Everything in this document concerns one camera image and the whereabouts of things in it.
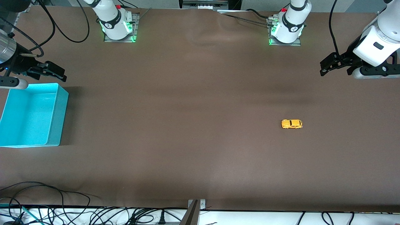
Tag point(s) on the black power plug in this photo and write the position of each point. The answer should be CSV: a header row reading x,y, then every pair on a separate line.
x,y
162,218

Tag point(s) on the aluminium frame profile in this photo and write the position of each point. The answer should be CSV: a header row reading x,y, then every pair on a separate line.
x,y
22,9

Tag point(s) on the brown table cover sheet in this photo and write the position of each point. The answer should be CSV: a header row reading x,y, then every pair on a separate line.
x,y
200,125

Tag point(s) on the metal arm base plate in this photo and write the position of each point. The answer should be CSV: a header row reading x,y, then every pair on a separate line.
x,y
136,28
295,44

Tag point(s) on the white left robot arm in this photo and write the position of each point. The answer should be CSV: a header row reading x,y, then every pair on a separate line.
x,y
382,31

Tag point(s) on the yellow beetle toy car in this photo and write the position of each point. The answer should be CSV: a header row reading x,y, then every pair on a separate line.
x,y
292,124

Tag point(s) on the small metal bracket plate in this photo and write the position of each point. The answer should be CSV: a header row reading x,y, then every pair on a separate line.
x,y
203,204

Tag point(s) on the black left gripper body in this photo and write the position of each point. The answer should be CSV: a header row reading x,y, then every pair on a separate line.
x,y
352,55

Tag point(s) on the turquoise plastic bin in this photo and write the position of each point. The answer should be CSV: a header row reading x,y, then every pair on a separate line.
x,y
31,118

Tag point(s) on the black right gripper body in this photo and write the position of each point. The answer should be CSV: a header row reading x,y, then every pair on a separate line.
x,y
19,62

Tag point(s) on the black power strip device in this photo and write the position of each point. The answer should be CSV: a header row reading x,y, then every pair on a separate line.
x,y
204,4

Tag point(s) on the thin grey rod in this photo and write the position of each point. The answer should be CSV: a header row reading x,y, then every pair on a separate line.
x,y
144,13

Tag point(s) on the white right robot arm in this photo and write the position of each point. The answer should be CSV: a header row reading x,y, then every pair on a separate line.
x,y
112,22

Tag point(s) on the grey metal post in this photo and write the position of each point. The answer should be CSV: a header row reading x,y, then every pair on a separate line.
x,y
191,215

